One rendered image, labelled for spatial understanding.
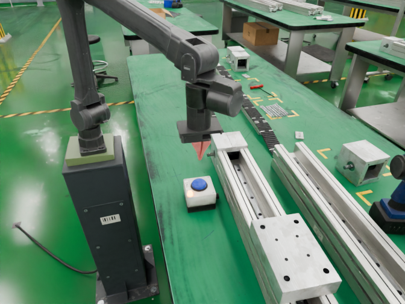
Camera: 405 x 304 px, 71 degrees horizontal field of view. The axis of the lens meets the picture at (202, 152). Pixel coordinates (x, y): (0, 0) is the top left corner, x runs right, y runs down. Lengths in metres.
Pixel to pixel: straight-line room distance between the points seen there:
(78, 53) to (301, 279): 0.79
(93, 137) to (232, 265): 0.63
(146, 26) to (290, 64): 2.93
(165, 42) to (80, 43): 0.34
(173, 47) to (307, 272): 0.50
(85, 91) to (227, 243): 0.61
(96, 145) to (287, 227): 0.69
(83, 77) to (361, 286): 0.88
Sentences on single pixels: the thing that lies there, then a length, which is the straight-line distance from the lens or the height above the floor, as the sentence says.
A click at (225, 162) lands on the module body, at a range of 0.84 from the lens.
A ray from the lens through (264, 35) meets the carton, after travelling 4.77.
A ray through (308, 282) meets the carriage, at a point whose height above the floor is 0.90.
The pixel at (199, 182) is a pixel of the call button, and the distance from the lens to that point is 0.78.
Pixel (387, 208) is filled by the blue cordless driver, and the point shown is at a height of 0.84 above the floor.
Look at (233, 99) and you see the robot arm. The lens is 0.58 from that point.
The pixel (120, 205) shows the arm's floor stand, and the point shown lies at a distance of 1.13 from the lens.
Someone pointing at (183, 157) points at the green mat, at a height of 0.78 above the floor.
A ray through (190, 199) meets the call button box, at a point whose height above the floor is 0.83.
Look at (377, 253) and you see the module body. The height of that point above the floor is 0.83.
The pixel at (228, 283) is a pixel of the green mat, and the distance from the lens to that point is 0.68.
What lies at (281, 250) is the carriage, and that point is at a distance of 0.59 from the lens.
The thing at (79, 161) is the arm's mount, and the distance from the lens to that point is 1.04.
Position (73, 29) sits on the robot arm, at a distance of 0.90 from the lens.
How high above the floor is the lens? 1.36
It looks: 35 degrees down
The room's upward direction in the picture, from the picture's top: straight up
